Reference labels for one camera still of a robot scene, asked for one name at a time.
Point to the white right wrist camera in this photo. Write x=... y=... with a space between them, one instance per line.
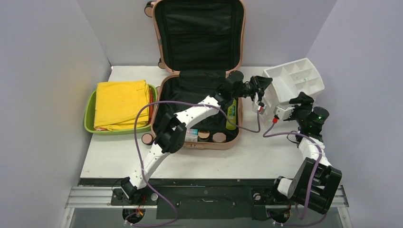
x=283 y=113

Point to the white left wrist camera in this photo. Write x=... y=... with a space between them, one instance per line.
x=258 y=105

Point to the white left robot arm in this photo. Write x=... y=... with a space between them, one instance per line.
x=171 y=131

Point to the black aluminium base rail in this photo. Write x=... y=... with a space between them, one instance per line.
x=201 y=199

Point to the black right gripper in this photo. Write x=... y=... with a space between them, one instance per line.
x=300 y=105

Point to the white plastic drawer organizer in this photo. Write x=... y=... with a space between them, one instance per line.
x=289 y=79

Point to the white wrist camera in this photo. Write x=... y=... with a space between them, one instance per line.
x=258 y=105
x=283 y=113

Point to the small green bottle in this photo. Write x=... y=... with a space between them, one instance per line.
x=232 y=116

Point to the white toothpaste box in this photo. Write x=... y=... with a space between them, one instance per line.
x=191 y=135

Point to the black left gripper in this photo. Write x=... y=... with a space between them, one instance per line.
x=259 y=85

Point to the pink hard-shell suitcase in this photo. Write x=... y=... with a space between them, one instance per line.
x=200 y=43

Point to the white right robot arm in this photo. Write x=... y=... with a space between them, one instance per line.
x=316 y=181

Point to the octagonal pink jar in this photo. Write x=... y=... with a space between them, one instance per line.
x=219 y=138

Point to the yellow box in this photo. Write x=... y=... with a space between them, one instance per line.
x=118 y=105

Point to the green plastic tray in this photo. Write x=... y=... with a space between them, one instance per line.
x=90 y=116

